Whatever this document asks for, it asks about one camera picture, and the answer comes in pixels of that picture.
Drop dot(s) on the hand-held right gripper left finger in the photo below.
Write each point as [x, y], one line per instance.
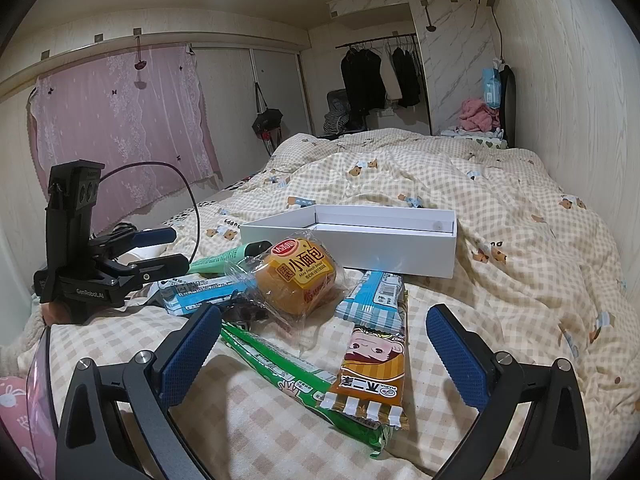
[192, 345]

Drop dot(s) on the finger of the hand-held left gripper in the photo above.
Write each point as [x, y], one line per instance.
[165, 263]
[157, 234]

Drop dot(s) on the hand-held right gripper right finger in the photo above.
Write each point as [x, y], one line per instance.
[457, 355]

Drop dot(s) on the blue snack packet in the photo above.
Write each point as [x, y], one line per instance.
[370, 305]
[200, 296]

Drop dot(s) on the green tube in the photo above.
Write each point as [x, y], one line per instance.
[220, 259]

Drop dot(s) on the green snack packet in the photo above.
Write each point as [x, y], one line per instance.
[270, 352]
[300, 400]

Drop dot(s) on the orange cartoon snack packet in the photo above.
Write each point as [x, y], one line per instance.
[370, 360]

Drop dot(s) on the packaged small bread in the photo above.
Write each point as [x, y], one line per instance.
[295, 275]

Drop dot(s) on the white cardboard box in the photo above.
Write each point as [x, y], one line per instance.
[350, 252]

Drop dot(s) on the white bottle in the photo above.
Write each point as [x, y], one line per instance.
[145, 254]

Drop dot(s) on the dark hair clip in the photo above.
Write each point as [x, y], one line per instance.
[245, 312]

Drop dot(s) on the pink lace curtain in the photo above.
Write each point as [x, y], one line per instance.
[125, 125]

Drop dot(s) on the checkered bear blanket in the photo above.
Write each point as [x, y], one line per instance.
[500, 195]

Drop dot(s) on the pink rabbit pillow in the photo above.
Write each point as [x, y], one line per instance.
[15, 410]

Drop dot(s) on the striped bag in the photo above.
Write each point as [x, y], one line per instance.
[334, 122]

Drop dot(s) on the heart print cloth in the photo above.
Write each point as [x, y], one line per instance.
[487, 141]

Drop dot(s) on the dark grey chair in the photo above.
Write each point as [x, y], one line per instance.
[340, 97]

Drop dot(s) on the pink clothes pile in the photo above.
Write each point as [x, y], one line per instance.
[477, 115]

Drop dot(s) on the black headboard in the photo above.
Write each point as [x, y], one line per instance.
[509, 110]

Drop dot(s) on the black hanging garment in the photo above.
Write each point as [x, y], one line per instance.
[360, 80]
[407, 77]

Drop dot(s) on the blue tissue pack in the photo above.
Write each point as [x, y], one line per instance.
[492, 87]

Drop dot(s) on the black clothes rail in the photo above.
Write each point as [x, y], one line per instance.
[375, 41]

